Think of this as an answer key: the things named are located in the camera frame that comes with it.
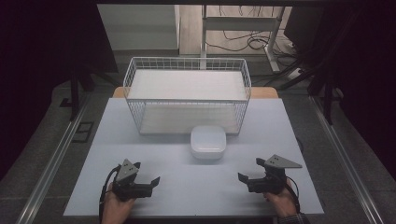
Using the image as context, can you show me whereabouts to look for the light wooden table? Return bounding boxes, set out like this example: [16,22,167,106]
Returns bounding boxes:
[111,86,280,100]

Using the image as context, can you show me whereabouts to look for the white wire basket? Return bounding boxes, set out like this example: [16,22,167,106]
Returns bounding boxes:
[122,56,253,136]

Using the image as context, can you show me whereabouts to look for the aluminium rail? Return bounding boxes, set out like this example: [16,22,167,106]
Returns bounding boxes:
[308,94,387,224]
[14,92,92,224]

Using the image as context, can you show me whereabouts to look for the black floor cables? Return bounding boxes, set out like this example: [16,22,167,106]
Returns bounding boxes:
[205,5,302,68]

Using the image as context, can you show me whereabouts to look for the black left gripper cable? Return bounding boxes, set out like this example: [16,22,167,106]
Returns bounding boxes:
[98,164,121,224]

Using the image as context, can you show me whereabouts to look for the black metal stand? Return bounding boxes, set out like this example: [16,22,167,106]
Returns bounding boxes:
[321,76,335,126]
[68,60,94,123]

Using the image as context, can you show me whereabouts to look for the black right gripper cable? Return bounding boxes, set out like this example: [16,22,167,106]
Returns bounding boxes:
[285,175,302,215]

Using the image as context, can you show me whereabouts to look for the black curtain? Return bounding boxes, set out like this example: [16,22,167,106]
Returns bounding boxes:
[306,0,396,174]
[0,0,120,183]

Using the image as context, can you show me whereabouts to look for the white cabinet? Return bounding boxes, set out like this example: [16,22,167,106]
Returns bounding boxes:
[96,4,182,52]

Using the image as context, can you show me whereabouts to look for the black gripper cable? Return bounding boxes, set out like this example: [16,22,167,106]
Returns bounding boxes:
[98,164,121,224]
[285,175,302,215]

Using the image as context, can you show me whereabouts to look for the person's left hand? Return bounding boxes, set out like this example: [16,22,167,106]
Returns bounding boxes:
[101,182,136,224]

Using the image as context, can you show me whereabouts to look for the black floor plate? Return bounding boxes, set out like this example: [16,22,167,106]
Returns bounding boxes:
[71,120,95,145]

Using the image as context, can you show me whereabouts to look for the white metal desk frame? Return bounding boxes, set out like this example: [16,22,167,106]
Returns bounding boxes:
[200,4,287,74]

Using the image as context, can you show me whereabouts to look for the white power strip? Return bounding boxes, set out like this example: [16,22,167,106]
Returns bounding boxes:
[287,67,304,81]

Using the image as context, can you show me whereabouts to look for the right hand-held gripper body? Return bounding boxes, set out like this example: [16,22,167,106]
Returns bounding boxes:
[247,154,304,194]

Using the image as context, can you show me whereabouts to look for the white square lidded box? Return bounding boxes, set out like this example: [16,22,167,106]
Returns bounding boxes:
[190,125,228,161]

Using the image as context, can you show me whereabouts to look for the person's right hand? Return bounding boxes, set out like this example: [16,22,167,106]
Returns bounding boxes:
[262,179,299,218]

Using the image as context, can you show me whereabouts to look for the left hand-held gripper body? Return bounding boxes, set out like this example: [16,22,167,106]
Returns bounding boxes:
[111,159,154,202]

